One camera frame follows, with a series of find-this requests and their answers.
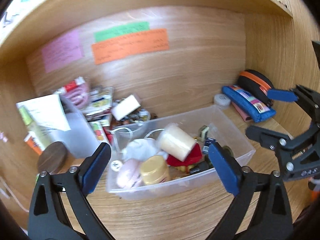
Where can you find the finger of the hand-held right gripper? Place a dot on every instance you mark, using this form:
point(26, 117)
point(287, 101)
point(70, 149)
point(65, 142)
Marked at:
point(281, 95)
point(262, 136)

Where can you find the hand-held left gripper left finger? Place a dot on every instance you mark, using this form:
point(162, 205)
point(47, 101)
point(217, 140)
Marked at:
point(96, 168)

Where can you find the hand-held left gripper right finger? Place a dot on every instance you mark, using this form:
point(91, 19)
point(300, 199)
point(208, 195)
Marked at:
point(222, 167)

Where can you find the clear plastic bin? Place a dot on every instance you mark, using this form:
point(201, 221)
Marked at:
point(232, 135)

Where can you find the gold sunscreen bottle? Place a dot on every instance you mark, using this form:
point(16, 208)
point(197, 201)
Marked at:
point(152, 171)

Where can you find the white round badge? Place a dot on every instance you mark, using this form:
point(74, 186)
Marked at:
point(116, 165)

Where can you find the blue fabric pouch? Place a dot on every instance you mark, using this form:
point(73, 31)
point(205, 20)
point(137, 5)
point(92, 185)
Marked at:
point(263, 116)

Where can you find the dark blue small box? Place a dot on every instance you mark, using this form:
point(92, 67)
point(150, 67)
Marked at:
point(208, 145)

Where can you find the pink round puff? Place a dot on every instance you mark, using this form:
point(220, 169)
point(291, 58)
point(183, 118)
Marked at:
point(127, 173)

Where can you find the black case with orange zip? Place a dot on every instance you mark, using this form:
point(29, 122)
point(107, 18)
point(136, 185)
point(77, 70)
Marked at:
point(252, 82)

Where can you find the pink wallet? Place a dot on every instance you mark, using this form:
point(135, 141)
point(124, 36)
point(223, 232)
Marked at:
point(241, 112)

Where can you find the red velvet pouch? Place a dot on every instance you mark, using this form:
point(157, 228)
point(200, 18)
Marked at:
point(193, 155)

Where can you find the red flat box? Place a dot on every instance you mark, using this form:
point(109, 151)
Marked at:
point(108, 136)

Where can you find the frosted white storage box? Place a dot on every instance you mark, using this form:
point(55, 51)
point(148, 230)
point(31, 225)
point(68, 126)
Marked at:
point(80, 132)

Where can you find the round wooden lid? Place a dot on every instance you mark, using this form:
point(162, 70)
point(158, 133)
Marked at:
point(52, 157)

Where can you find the cream cylindrical jar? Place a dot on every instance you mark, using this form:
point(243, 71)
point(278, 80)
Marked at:
point(175, 140)

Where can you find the bowl of trinkets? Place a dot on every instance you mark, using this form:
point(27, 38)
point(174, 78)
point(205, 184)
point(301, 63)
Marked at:
point(136, 118)

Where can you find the white paper box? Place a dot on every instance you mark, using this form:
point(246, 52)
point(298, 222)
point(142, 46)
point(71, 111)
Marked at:
point(126, 106)

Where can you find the white and green carton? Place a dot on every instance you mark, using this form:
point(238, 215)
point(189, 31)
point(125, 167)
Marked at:
point(42, 112)

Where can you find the pink paper note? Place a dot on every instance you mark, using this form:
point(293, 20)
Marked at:
point(62, 51)

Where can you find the orange paper note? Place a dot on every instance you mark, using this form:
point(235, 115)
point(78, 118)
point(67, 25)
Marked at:
point(130, 47)

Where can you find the green paper note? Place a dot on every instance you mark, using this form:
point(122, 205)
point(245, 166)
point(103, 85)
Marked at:
point(122, 31)

